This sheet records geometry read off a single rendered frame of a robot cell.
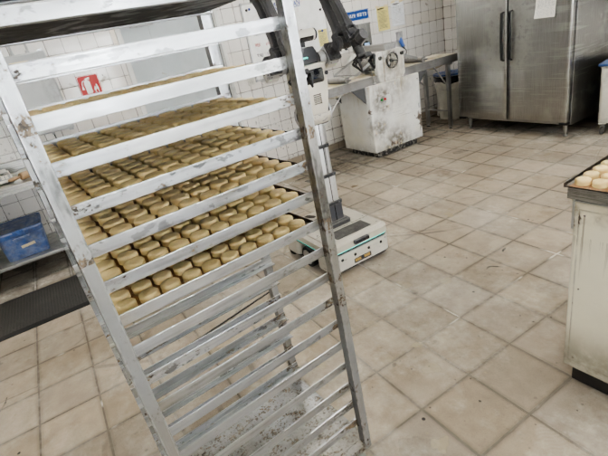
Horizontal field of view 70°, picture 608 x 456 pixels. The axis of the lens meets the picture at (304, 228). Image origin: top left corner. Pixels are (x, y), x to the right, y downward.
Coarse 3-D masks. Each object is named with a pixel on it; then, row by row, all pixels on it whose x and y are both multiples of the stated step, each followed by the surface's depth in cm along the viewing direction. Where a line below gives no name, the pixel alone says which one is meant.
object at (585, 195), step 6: (570, 192) 155; (576, 192) 154; (582, 192) 152; (588, 192) 150; (594, 192) 149; (570, 198) 156; (576, 198) 154; (582, 198) 153; (588, 198) 151; (594, 198) 149; (600, 198) 148; (606, 198) 146; (606, 204) 147
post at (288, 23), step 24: (288, 0) 101; (288, 24) 102; (288, 48) 105; (312, 120) 112; (312, 144) 114; (312, 168) 117; (312, 192) 121; (336, 264) 130; (336, 288) 132; (336, 312) 138; (360, 384) 150; (360, 408) 153; (360, 432) 159
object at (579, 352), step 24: (576, 216) 156; (600, 216) 149; (576, 240) 159; (600, 240) 152; (576, 264) 163; (600, 264) 155; (576, 288) 166; (600, 288) 159; (576, 312) 170; (600, 312) 162; (576, 336) 174; (600, 336) 166; (576, 360) 179; (600, 360) 170; (600, 384) 177
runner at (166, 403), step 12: (312, 312) 133; (288, 324) 128; (300, 324) 131; (276, 336) 126; (252, 348) 122; (228, 360) 118; (240, 360) 121; (216, 372) 117; (192, 384) 113; (204, 384) 115; (168, 396) 110; (180, 396) 112
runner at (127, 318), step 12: (300, 228) 122; (312, 228) 125; (276, 240) 118; (288, 240) 121; (252, 252) 115; (264, 252) 117; (228, 264) 111; (240, 264) 113; (204, 276) 108; (216, 276) 110; (180, 288) 105; (192, 288) 107; (156, 300) 102; (168, 300) 104; (132, 312) 99; (144, 312) 101
